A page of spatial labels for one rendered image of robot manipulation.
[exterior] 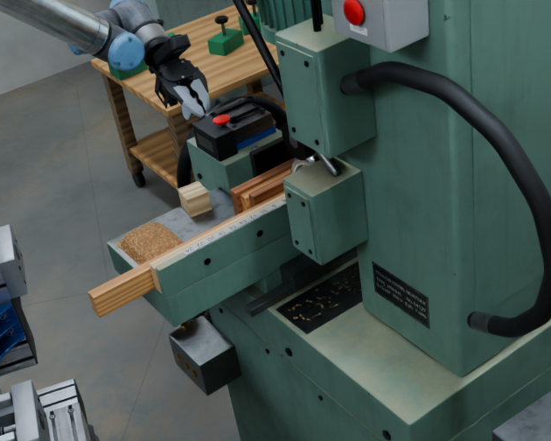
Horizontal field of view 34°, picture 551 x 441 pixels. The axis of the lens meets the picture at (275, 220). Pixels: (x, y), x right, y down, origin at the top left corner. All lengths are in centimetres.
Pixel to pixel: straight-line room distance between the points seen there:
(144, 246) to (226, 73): 153
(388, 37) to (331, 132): 19
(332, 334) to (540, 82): 51
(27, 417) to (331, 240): 55
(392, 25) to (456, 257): 34
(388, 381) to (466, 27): 54
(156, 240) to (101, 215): 188
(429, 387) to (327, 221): 28
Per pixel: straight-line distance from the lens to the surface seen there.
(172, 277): 136
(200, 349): 169
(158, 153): 326
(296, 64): 111
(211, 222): 151
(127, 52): 182
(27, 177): 373
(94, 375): 266
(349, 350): 137
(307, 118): 114
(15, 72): 453
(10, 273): 182
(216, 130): 155
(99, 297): 135
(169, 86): 186
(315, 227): 123
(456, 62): 103
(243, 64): 296
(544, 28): 113
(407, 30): 100
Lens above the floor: 174
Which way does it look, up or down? 34 degrees down
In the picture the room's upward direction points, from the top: 10 degrees counter-clockwise
